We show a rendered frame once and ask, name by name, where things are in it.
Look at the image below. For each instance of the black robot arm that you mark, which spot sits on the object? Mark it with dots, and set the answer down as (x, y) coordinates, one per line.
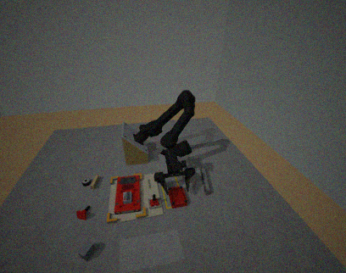
(186, 101)

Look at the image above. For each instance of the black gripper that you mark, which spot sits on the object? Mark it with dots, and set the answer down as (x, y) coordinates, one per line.
(160, 177)

